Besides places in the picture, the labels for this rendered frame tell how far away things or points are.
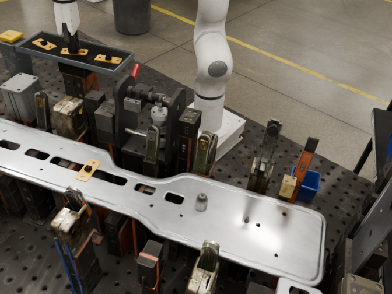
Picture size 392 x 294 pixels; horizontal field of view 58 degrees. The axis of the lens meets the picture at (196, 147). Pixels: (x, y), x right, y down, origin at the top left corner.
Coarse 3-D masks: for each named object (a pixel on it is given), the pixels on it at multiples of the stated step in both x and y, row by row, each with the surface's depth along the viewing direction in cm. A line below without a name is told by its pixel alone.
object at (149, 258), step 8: (152, 240) 87; (144, 248) 85; (152, 248) 85; (160, 248) 85; (144, 256) 84; (152, 256) 84; (160, 256) 87; (144, 264) 82; (152, 264) 82; (160, 264) 88; (144, 272) 84; (152, 272) 83; (160, 272) 91; (144, 280) 87; (152, 280) 86; (160, 280) 97; (144, 288) 89; (152, 288) 89; (160, 288) 100
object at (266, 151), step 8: (272, 120) 89; (280, 120) 89; (272, 128) 86; (280, 128) 89; (264, 136) 91; (272, 136) 88; (264, 144) 92; (272, 144) 93; (264, 152) 95; (272, 152) 93; (264, 160) 96; (256, 168) 97; (264, 176) 97
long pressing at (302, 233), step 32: (0, 128) 111; (32, 128) 112; (0, 160) 101; (32, 160) 102; (96, 192) 95; (128, 192) 96; (160, 192) 97; (192, 192) 98; (224, 192) 98; (256, 192) 99; (160, 224) 89; (192, 224) 90; (224, 224) 91; (288, 224) 92; (320, 224) 93; (224, 256) 84; (256, 256) 85; (288, 256) 85; (320, 256) 86
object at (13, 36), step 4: (8, 32) 125; (12, 32) 125; (16, 32) 125; (0, 36) 122; (4, 36) 122; (8, 36) 123; (12, 36) 123; (16, 36) 123; (20, 36) 124; (4, 40) 122; (8, 40) 122; (12, 40) 121
